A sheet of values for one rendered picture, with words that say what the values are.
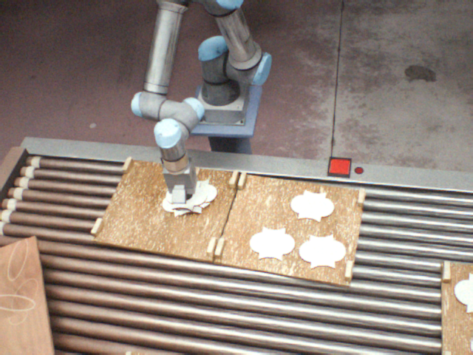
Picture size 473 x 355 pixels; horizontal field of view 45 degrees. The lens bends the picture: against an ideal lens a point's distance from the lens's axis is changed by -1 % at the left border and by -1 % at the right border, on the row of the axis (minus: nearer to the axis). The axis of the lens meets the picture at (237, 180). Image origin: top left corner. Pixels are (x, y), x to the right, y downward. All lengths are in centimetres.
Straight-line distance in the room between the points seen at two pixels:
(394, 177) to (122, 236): 91
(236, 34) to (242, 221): 59
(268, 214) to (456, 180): 62
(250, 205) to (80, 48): 274
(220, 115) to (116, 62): 203
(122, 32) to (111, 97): 70
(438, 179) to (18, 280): 134
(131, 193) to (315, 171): 63
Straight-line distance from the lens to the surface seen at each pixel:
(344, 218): 180
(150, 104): 175
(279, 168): 196
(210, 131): 218
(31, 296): 173
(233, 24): 179
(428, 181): 195
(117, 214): 193
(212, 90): 212
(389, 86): 363
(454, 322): 167
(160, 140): 163
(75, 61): 424
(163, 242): 181
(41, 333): 166
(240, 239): 177
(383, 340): 163
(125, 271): 181
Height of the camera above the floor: 241
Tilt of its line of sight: 50 degrees down
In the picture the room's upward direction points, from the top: 10 degrees counter-clockwise
